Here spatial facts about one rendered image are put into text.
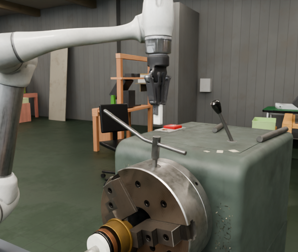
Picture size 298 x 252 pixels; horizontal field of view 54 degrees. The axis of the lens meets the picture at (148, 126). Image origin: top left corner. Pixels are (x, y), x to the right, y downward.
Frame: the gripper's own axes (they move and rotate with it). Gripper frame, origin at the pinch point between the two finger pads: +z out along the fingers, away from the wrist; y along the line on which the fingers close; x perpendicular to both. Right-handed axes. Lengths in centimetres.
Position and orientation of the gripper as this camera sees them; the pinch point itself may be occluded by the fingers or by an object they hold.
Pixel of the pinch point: (158, 114)
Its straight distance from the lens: 102.0
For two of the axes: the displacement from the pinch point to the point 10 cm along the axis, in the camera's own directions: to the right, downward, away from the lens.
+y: -6.2, 1.3, -7.8
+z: 0.0, 9.9, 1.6
